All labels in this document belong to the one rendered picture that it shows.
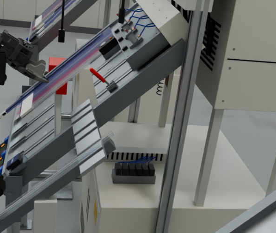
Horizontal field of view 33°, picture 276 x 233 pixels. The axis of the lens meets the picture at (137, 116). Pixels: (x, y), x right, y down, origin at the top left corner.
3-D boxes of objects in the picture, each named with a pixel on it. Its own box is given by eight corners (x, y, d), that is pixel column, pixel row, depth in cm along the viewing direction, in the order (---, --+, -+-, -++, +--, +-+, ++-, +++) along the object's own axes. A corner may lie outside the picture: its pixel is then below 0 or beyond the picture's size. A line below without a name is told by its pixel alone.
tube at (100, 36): (-10, 127, 163) (-13, 125, 162) (-10, 125, 164) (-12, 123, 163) (104, 35, 156) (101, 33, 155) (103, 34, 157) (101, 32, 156)
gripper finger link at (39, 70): (56, 73, 155) (32, 58, 152) (46, 87, 157) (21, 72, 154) (56, 70, 158) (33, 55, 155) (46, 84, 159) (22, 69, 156)
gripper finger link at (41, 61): (56, 69, 159) (33, 55, 155) (46, 83, 161) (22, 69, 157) (56, 66, 162) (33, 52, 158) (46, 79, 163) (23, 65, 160)
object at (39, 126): (14, 181, 152) (7, 174, 151) (25, 102, 211) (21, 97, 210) (59, 146, 149) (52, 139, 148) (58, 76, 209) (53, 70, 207)
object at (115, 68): (108, 117, 148) (98, 106, 146) (93, 55, 207) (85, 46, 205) (193, 52, 143) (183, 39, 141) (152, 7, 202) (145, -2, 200)
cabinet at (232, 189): (85, 339, 184) (100, 207, 159) (77, 227, 246) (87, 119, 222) (241, 333, 196) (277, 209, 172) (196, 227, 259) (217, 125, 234)
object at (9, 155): (16, 188, 153) (1, 174, 150) (27, 107, 212) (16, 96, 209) (20, 186, 153) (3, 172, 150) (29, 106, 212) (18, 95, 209)
